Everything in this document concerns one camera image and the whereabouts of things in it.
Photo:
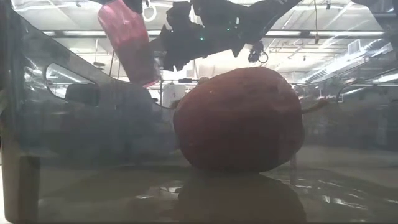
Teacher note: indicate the red yellow apple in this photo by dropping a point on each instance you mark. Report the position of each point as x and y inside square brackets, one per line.
[236, 121]

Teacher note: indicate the pink faceted plastic cup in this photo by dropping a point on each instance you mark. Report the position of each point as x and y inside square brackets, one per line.
[127, 43]

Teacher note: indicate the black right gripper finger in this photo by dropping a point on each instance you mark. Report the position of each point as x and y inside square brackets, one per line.
[133, 6]

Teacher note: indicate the white standing panel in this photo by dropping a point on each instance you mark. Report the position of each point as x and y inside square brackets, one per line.
[174, 93]

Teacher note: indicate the black frame light bar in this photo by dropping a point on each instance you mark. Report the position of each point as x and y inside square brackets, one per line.
[311, 33]

